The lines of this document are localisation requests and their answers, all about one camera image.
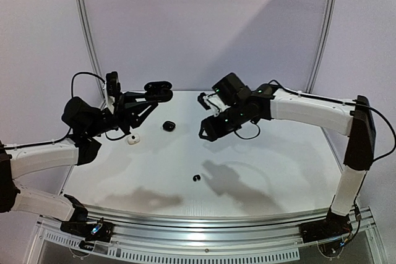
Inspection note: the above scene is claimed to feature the white earbud charging case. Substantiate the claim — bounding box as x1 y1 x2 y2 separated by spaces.
126 134 140 145

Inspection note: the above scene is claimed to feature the black hook earbud centre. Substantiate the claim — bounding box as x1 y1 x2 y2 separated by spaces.
192 174 201 182

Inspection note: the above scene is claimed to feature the black oval charging case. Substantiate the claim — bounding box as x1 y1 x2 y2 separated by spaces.
144 81 173 103

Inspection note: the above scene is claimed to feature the glossy black charging case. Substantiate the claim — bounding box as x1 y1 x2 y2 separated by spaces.
162 121 176 132

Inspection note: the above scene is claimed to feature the right aluminium frame post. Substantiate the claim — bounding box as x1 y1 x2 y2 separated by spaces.
305 0 336 93

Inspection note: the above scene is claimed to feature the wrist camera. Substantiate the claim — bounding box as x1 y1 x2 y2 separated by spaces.
103 71 121 114
197 92 223 113

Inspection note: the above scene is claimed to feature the aluminium front rail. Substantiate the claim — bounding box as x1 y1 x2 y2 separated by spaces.
36 205 377 246

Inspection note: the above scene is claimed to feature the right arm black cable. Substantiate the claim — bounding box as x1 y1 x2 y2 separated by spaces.
267 80 396 163

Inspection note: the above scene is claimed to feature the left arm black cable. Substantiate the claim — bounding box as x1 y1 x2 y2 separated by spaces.
70 72 106 101

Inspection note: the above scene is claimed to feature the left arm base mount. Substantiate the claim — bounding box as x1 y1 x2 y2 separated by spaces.
60 218 115 243

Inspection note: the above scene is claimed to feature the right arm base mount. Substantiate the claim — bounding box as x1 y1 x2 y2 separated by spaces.
298 218 353 243

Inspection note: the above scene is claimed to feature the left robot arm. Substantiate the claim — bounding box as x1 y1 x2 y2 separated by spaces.
1 92 170 236

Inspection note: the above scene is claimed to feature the aluminium frame post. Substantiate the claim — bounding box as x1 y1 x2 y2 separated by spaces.
305 0 336 93
70 0 110 101

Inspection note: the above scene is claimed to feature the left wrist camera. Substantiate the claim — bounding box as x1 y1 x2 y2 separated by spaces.
103 71 121 114

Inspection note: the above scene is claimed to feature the left aluminium frame post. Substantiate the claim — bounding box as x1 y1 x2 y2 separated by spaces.
70 0 110 101

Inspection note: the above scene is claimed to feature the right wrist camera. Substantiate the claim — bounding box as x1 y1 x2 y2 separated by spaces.
197 92 223 113

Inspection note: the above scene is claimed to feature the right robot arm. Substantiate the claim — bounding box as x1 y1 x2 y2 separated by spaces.
197 72 376 237

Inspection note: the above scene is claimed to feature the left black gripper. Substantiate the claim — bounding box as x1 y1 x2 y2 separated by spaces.
85 91 157 137

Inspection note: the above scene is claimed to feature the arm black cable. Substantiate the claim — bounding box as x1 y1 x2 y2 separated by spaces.
267 80 396 163
70 72 106 101

